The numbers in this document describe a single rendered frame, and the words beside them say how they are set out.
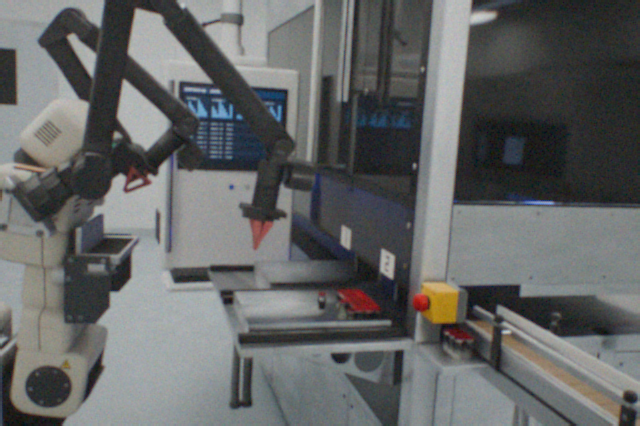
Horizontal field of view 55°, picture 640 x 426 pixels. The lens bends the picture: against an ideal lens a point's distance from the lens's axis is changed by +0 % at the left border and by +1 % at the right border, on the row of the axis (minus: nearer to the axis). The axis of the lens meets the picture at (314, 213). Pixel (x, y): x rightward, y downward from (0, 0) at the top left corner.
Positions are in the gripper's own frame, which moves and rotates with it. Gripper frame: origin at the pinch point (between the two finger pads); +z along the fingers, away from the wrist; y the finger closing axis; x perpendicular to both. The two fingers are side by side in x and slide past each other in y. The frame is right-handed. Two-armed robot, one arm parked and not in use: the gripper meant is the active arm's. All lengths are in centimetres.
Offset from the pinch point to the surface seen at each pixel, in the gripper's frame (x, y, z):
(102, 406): 148, -23, 113
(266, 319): 6.9, 7.9, 18.9
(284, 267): 54, 23, 15
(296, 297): 19.5, 18.2, 15.8
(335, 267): 53, 40, 13
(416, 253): -9.5, 35.2, -5.9
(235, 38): 95, -1, -57
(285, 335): -8.1, 8.9, 17.4
